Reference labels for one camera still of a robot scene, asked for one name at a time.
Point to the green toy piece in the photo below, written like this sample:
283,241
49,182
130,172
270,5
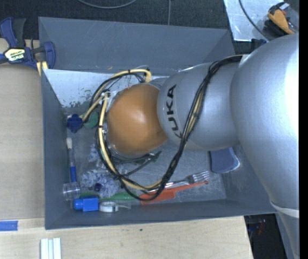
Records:
92,123

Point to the metal fork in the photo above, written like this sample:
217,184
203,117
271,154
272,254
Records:
197,177

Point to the grey metal bin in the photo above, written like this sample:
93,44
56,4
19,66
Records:
132,44

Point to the blue cross-shaped toy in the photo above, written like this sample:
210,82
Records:
74,123

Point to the crumpled clear plastic bottle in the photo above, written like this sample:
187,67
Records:
106,185

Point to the white tape roll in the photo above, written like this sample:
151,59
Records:
108,207

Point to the blue plastic block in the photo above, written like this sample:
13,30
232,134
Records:
87,203

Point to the small clear plastic cup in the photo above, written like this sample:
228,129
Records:
71,191

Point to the pale wood board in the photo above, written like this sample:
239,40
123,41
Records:
16,144

